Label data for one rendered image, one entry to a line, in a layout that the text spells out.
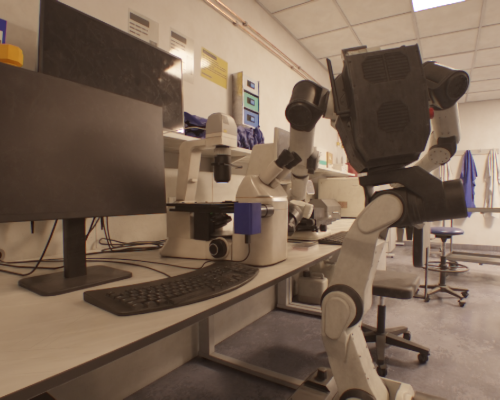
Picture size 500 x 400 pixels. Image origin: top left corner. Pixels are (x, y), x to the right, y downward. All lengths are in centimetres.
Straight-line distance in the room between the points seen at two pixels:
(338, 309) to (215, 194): 123
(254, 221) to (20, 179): 58
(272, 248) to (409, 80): 64
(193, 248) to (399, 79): 85
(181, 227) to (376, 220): 69
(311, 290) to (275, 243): 197
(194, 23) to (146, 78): 89
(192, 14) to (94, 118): 157
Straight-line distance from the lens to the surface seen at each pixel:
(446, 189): 100
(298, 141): 114
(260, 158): 177
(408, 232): 144
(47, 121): 88
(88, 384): 168
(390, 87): 95
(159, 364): 192
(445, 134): 128
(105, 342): 57
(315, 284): 298
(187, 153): 130
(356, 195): 334
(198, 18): 243
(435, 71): 117
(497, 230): 685
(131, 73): 154
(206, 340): 202
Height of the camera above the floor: 98
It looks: 1 degrees down
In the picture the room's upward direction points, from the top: straight up
